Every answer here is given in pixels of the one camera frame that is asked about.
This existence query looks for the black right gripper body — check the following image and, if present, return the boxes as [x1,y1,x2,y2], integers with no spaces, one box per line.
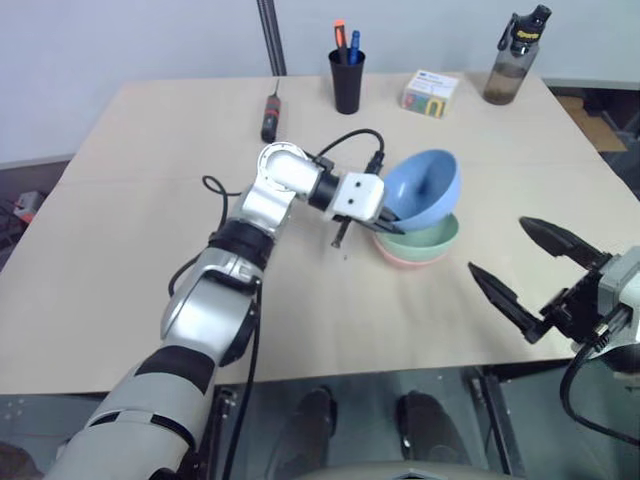
[538,267,619,347]

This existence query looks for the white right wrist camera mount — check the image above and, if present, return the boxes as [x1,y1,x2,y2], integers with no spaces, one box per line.
[597,252,640,346]

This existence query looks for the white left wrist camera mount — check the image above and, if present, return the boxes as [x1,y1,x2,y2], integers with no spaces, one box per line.
[327,171,387,224]

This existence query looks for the green bowl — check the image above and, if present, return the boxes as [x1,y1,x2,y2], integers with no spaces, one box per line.
[375,212,460,263]

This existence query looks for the blue bowl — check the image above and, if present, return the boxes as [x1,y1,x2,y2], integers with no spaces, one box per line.
[382,148,463,232]

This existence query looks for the grey metal pole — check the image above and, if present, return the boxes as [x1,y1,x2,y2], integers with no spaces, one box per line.
[255,0,288,77]

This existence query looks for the smoky clear water bottle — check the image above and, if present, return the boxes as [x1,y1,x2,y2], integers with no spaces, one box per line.
[482,4,553,106]

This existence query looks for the white colourful printed cube box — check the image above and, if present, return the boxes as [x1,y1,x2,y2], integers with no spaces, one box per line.
[399,69,460,120]

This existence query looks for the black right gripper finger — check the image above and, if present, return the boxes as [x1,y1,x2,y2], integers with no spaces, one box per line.
[518,215,614,272]
[467,261,547,345]

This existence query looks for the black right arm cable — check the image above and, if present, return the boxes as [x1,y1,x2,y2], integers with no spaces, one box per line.
[558,329,640,447]

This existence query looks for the grey rounded robot body shell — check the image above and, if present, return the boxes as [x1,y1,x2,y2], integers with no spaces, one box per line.
[312,460,509,480]

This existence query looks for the red and grey device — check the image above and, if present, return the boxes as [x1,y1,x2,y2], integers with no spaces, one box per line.
[13,190,49,224]

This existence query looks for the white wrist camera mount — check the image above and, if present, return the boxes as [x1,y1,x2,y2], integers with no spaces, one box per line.
[597,252,640,346]
[327,171,387,224]

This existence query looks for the orange capped black marker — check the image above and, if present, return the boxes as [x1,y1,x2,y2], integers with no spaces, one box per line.
[332,19,350,65]

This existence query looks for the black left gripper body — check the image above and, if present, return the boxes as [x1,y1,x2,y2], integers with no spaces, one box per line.
[330,209,389,250]

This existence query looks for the black pen cup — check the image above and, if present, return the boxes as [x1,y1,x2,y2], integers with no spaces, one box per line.
[327,48,367,115]

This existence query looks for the black chair base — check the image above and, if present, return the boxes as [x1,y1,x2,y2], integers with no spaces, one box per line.
[582,85,640,147]

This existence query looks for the black and red screwdriver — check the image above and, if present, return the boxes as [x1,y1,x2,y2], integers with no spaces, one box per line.
[260,78,285,142]

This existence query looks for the pink bowl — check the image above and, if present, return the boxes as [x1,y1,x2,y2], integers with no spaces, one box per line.
[372,232,451,272]

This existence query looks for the black table frame bar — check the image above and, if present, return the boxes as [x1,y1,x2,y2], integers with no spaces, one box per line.
[467,372,527,480]
[198,384,237,480]

